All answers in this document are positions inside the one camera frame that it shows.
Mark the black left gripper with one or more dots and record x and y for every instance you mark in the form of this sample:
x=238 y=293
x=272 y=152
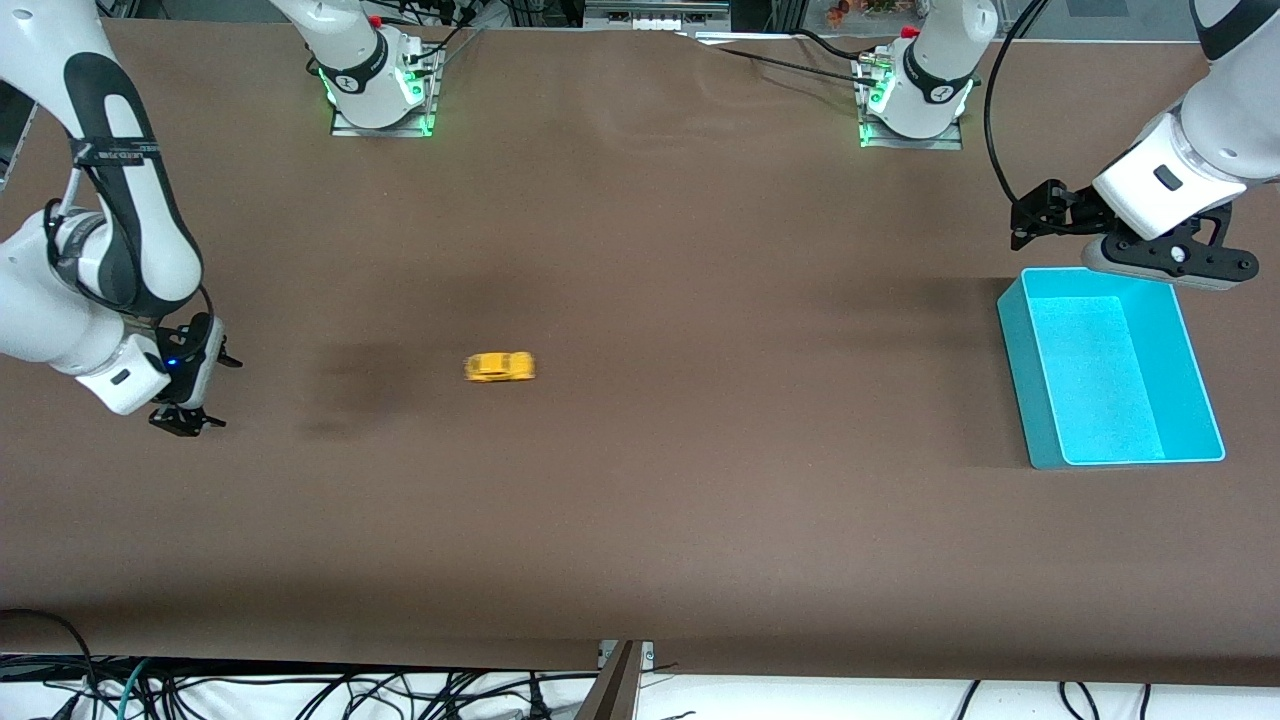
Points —
x=1071 y=211

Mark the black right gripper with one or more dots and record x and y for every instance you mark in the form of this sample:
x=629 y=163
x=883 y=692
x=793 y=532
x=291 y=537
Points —
x=183 y=417

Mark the yellow beetle toy car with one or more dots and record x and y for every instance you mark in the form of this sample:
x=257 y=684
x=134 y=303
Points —
x=500 y=367

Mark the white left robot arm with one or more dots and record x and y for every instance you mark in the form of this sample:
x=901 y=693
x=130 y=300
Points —
x=1200 y=140

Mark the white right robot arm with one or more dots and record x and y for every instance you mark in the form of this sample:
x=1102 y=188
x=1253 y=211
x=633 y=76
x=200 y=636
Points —
x=40 y=320

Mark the teal plastic bin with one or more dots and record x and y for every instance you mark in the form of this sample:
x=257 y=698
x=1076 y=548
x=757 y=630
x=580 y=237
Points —
x=1100 y=370

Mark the orange plastic items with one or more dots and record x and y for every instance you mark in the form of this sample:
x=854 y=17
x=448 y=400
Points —
x=840 y=12

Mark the brown table cover sheet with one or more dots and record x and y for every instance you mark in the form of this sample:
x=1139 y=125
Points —
x=640 y=300

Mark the white power strip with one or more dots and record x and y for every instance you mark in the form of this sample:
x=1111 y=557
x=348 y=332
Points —
x=655 y=18

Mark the dark metal table brace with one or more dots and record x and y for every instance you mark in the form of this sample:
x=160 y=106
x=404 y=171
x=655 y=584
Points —
x=612 y=695

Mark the white metal bracket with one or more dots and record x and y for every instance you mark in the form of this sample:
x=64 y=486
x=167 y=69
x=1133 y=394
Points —
x=648 y=655

